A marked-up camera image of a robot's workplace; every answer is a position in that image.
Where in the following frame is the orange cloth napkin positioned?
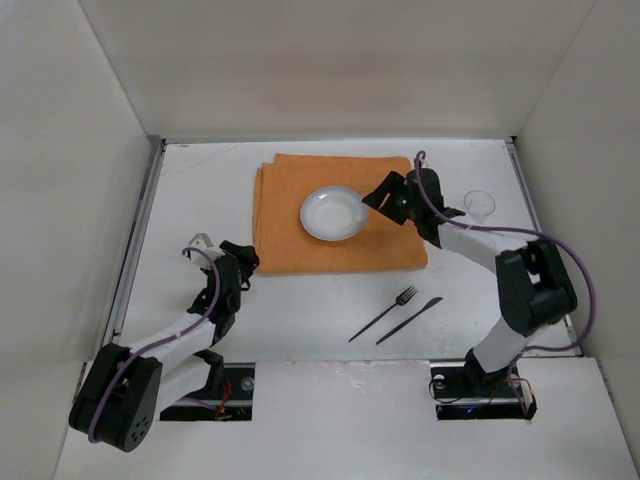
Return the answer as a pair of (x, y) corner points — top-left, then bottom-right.
(253, 153), (428, 275)

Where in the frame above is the clear plastic cup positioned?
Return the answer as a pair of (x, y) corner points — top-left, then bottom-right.
(463, 190), (496, 224)

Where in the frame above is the black fork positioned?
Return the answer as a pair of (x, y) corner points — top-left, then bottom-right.
(348, 286), (418, 342)

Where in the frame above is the black knife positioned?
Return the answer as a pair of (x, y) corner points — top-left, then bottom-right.
(375, 297), (444, 345)

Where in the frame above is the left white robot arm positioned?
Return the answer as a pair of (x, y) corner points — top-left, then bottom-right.
(68, 238), (260, 452)

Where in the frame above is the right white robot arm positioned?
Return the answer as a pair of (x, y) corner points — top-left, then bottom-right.
(362, 168), (577, 389)

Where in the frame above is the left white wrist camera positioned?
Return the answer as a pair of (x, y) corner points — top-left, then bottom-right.
(181, 233), (222, 269)

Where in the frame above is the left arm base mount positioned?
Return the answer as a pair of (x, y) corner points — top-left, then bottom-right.
(159, 351), (256, 422)

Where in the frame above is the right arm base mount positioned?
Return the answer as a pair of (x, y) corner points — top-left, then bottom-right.
(428, 354), (538, 421)

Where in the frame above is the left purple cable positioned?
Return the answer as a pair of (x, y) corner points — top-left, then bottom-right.
(87, 246), (224, 445)

